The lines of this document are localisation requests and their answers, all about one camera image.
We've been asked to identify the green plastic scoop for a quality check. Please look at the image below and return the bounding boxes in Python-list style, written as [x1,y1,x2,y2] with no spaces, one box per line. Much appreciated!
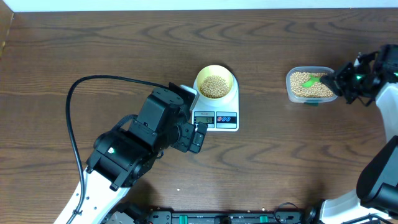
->
[302,75,320,88]

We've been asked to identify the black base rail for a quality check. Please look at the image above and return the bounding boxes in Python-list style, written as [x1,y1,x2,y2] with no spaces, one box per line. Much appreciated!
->
[133,210,311,224]

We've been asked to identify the white digital kitchen scale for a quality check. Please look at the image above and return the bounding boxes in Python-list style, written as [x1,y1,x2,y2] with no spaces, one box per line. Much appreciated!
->
[192,70,239,132]

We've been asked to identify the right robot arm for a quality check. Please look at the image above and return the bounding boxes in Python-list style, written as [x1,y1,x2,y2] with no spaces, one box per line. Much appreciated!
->
[311,44,397,223]

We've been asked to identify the yellow bowl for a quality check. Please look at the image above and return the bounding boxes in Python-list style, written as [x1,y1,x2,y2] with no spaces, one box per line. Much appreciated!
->
[194,65,234,100]

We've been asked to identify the soybeans in bowl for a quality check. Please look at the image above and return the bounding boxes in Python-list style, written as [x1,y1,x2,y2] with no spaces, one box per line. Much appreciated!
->
[200,75,229,99]

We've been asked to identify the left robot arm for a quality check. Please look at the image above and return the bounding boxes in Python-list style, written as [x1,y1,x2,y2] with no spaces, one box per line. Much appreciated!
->
[56,83,207,223]

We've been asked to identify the clear container of soybeans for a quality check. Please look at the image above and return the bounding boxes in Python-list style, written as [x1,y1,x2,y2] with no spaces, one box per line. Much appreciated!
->
[286,66,337,104]

